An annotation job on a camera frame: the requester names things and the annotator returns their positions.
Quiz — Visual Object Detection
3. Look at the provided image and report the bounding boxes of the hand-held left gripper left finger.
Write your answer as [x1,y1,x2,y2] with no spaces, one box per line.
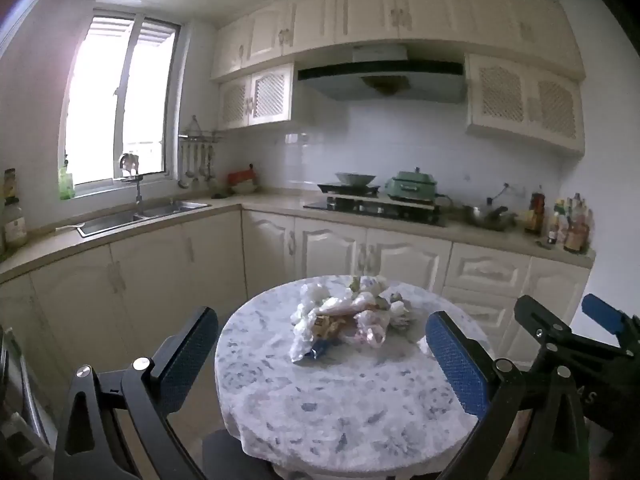
[52,306,221,480]

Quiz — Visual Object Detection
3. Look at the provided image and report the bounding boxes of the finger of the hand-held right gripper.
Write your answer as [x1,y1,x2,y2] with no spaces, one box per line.
[581,293,640,346]
[514,294,640,361]

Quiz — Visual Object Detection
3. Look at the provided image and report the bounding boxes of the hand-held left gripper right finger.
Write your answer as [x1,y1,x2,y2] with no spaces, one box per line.
[425,310,593,480]

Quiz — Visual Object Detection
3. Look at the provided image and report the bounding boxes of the knotted white plastic bag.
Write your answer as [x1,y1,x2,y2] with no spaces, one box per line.
[350,310,391,348]

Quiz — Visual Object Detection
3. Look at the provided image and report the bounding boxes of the brown ginger lump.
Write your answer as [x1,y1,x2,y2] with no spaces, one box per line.
[387,291,415,333]

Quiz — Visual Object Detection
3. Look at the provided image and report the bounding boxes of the group of condiment bottles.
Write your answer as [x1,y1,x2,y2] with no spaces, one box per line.
[522,185,596,256]

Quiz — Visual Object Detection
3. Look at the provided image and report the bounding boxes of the dark stool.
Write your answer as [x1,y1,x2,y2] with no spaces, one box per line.
[200,427,281,480]

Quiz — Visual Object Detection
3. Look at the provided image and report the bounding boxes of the round marbled table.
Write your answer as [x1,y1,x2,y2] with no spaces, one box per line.
[214,274,496,478]

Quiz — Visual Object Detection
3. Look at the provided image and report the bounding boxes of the loose white plastic bag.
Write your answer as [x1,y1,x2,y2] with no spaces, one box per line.
[291,305,321,341]

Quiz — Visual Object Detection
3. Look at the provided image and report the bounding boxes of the small white plastic bag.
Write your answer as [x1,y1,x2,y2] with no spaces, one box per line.
[299,282,331,306]

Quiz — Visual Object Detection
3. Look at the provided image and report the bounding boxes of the steel double sink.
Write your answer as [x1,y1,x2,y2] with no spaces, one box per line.
[77,200,213,237]

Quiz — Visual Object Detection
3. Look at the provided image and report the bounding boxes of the kitchen faucet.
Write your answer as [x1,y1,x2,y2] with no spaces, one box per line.
[119,154,148,217]

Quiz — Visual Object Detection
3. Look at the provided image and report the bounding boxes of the black gas stove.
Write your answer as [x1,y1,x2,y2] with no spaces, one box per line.
[302,195,448,228]

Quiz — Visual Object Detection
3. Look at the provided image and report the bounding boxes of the green electric pot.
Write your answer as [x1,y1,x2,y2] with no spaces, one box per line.
[384,166,441,201]

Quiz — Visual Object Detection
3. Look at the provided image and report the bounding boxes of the red and white container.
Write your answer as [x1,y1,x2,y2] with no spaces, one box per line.
[227,165,261,196]

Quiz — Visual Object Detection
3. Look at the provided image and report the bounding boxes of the hanging utensil rack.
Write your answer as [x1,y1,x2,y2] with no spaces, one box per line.
[177,142,218,191]

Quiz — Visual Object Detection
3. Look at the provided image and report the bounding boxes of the green bottle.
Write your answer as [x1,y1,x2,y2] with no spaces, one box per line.
[57,160,76,201]

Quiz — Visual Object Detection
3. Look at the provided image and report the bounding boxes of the cream lattice door cabinet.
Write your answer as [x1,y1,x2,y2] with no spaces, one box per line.
[216,62,296,131]
[465,52,586,156]

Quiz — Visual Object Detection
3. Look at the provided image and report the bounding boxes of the sliding window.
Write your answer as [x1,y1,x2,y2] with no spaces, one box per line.
[65,7,183,198]

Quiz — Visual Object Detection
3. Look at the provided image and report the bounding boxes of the range hood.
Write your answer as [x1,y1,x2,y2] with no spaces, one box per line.
[297,45,468,106]

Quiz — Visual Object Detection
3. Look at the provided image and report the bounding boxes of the cream upper cabinets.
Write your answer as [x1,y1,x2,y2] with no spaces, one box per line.
[210,0,586,81]

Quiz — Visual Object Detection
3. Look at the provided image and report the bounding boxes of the steel wok with handle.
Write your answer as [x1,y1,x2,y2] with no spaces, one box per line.
[462,200,518,233]

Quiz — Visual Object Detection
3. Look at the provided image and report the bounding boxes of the grey metal frame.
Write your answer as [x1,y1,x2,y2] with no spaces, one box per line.
[0,325,56,480]

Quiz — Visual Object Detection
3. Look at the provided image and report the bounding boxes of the wall utensil rack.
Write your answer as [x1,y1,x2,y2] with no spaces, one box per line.
[179,115,223,143]

